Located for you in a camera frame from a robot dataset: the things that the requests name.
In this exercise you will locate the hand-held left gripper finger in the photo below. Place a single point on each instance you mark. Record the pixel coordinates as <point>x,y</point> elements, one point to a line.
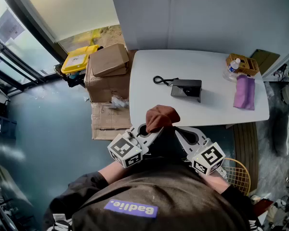
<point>152,138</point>
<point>135,129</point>

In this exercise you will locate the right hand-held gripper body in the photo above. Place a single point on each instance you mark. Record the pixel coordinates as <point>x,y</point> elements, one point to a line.
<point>208,159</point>

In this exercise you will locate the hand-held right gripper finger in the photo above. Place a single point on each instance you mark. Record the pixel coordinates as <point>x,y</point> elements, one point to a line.
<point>197,132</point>
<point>186,147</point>

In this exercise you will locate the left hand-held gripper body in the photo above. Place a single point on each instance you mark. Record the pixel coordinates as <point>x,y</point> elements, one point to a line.
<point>125,150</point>

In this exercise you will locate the brown cloth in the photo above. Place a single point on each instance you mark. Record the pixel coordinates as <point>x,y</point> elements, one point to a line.
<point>160,118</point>

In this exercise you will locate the black device with cable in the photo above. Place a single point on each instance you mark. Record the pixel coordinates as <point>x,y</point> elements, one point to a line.
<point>186,88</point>

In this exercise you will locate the person's left forearm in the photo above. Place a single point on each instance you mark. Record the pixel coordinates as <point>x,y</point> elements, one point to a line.
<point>110,173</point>

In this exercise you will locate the person's right forearm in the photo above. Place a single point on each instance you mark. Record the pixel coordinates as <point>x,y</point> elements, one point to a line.
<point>216,182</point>

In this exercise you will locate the purple cloth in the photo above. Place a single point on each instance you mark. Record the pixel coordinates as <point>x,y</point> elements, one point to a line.
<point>244,93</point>

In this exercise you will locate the flattened cardboard sheet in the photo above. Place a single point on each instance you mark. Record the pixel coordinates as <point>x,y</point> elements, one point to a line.
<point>108,120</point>

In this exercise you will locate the crumpled clear plastic wrap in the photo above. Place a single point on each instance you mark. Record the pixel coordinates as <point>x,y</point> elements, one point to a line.
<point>120,102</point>

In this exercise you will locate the wooden slatted panel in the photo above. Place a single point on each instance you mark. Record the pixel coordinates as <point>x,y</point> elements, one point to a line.
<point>245,143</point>

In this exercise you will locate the person's dark brown shirt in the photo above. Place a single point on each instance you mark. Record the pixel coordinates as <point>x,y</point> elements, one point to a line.
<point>159,189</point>

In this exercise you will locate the large cardboard box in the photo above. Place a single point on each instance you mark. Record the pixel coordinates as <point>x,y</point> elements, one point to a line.
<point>103,88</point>

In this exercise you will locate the clear water bottle blue label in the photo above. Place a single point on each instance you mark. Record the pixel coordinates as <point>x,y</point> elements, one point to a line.
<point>231,70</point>

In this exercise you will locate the small cardboard box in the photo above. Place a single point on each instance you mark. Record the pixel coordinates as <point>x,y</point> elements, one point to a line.
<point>108,60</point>

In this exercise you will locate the brown wicker basket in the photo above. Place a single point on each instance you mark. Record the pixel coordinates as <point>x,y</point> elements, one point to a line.
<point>249,65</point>

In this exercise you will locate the yellow lidded bin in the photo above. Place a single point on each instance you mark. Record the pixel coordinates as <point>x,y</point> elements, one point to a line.
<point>77,59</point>

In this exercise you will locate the dark olive board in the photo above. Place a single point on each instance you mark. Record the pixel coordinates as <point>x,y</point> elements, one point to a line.
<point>267,59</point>

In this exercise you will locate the dark blue storage bin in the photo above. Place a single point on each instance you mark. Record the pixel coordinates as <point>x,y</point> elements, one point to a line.
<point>2,126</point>

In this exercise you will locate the paper notice on window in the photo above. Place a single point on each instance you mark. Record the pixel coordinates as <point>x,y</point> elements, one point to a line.
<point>9,25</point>

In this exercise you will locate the dark window frame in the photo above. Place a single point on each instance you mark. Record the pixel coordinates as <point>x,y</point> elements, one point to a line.
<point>21,59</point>

